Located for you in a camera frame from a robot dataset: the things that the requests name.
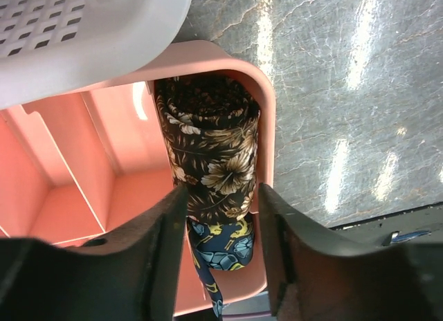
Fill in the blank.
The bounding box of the pink divided tray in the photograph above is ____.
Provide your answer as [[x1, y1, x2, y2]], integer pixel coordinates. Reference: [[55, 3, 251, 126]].
[[1, 41, 275, 316]]

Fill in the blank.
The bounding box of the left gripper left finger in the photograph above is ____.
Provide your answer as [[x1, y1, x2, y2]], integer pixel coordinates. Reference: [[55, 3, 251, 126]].
[[1, 186, 188, 320]]

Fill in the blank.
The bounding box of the brown floral tie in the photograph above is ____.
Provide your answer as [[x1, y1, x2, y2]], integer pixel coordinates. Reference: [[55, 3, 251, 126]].
[[154, 74, 260, 225]]

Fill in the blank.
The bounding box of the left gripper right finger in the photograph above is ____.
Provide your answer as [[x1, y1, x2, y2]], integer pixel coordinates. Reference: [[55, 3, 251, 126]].
[[258, 184, 442, 320]]

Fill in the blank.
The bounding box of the white perforated basket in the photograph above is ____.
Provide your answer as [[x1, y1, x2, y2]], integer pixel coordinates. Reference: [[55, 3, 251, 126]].
[[1, 0, 192, 109]]

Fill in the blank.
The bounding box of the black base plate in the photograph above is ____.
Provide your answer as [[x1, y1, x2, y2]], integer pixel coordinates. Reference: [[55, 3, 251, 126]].
[[332, 202, 442, 247]]

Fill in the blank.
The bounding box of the rolled dark floral tie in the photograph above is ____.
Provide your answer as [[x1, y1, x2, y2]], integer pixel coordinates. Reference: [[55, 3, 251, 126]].
[[187, 214, 255, 320]]

